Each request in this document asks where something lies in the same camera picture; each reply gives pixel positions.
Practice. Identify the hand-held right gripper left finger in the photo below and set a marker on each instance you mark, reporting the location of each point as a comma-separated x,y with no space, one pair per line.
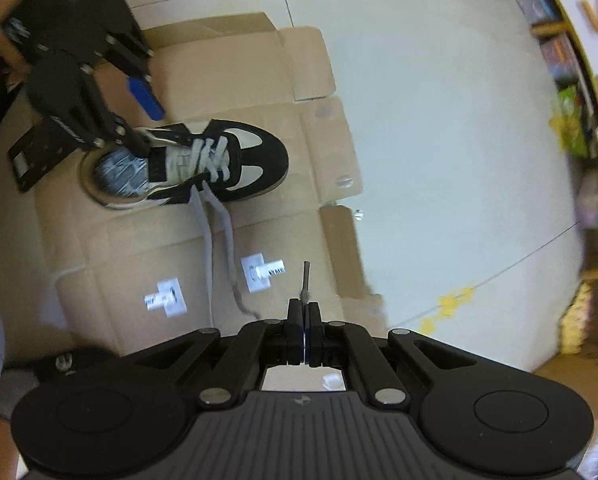
294,332

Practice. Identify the round clear sticker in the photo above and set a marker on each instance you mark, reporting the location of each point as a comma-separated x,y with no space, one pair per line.
344,180

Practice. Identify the white shipping label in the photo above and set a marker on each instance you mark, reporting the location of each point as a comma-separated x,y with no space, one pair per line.
166,301
259,275

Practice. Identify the black and white shoe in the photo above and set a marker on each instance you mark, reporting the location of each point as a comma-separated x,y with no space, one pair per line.
269,155

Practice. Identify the crumpled clear tape piece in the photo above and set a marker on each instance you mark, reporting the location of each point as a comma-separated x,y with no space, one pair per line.
331,381
359,214

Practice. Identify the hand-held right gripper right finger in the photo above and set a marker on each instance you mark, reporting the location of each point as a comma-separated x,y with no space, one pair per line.
315,332

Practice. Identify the flattened cardboard box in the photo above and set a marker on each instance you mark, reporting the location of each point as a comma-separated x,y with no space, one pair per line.
144,240

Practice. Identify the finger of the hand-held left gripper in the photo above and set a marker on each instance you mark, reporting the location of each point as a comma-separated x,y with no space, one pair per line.
146,97
124,135

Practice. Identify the wooden stick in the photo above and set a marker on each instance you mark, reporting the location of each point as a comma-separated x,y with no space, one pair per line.
590,14

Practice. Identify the white shoelace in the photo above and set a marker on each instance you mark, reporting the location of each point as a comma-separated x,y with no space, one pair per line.
211,176

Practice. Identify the yellow star sticker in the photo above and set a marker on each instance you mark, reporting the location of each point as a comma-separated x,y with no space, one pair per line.
431,325
454,302

